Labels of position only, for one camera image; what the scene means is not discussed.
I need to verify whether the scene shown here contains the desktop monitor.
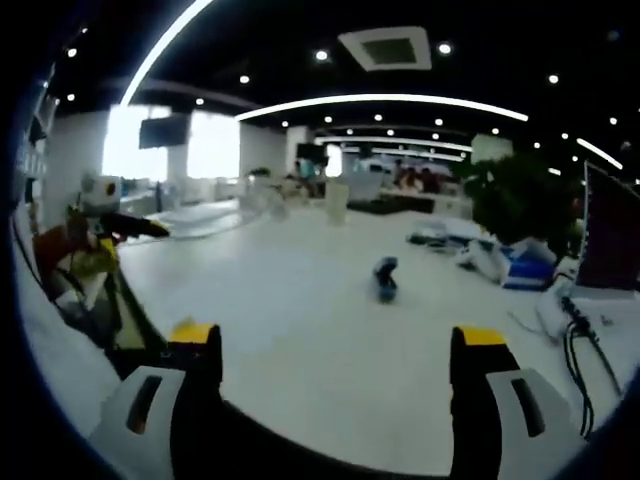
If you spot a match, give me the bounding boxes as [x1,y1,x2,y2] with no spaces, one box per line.
[573,160,640,302]

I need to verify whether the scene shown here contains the green potted plant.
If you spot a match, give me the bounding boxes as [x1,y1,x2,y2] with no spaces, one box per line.
[463,153,587,257]

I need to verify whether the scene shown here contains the large wall television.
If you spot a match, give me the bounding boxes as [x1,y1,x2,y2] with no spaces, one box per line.
[138,114,192,151]

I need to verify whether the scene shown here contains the blue tissue box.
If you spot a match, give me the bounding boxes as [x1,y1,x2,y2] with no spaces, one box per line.
[501,248,557,292]

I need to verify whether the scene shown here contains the thin black cable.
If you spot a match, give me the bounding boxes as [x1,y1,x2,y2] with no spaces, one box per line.
[507,308,544,334]

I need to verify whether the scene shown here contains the grey desk organiser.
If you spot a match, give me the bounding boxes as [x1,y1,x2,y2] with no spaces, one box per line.
[406,218,482,252]

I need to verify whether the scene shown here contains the person in white shirt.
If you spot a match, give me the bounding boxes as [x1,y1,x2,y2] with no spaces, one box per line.
[12,209,124,439]

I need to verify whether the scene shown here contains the ceiling air vent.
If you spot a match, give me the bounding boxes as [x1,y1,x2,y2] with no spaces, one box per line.
[337,25,433,73]

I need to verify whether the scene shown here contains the tall cream cup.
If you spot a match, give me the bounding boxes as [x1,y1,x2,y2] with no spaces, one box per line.
[324,180,349,228]

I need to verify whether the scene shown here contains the ceiling spot lights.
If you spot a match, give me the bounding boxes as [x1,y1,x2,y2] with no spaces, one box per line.
[64,42,621,166]

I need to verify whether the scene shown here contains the black cable bundle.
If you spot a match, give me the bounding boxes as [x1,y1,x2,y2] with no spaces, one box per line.
[559,295,625,439]

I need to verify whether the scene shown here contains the black flat bag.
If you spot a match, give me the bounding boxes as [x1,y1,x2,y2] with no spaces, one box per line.
[346,196,435,217]

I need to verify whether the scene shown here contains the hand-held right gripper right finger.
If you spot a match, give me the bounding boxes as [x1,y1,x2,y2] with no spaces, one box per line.
[449,326,589,480]

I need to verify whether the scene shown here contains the ceiling light strips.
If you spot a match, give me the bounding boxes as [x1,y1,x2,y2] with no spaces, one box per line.
[119,0,626,174]

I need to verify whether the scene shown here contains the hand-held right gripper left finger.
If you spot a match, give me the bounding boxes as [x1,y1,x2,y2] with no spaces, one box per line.
[88,322,223,480]

